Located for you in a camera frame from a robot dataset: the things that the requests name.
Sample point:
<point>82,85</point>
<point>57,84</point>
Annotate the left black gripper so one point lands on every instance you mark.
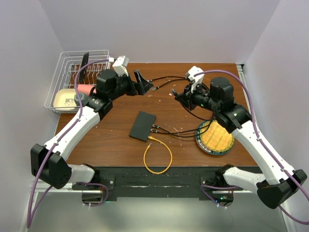
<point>144,85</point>

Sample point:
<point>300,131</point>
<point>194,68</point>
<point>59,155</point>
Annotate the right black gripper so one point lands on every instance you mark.
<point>187,97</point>

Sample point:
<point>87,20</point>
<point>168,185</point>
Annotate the black network switch box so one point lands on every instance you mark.
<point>142,126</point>

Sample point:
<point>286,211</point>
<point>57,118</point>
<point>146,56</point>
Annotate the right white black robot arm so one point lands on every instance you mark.
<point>278,180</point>

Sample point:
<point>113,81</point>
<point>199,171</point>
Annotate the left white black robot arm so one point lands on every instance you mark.
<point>49,161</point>

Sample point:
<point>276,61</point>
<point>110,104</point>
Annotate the round gold wafer plate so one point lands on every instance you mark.
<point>213,138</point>

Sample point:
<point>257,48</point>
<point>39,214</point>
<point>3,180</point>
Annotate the pink cup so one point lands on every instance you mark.
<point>86,89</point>

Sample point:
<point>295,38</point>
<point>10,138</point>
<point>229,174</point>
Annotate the dark teal cup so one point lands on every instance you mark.
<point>81,97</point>

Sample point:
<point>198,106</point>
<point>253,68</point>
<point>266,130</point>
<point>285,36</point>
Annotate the black tablet in rack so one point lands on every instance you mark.
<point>83,68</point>

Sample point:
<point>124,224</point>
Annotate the cream square plate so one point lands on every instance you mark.
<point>63,99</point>

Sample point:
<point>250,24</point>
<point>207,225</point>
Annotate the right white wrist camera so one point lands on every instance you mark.
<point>195,76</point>

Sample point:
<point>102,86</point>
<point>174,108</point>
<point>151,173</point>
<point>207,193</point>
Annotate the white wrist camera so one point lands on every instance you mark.
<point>119,65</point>
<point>195,76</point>

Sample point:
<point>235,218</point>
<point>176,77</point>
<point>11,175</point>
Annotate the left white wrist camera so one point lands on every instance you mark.
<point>119,65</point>

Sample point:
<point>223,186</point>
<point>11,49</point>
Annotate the white wire dish rack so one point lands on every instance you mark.
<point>66,69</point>

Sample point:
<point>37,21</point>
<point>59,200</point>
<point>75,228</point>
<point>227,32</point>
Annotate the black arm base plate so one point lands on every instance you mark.
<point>176,182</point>

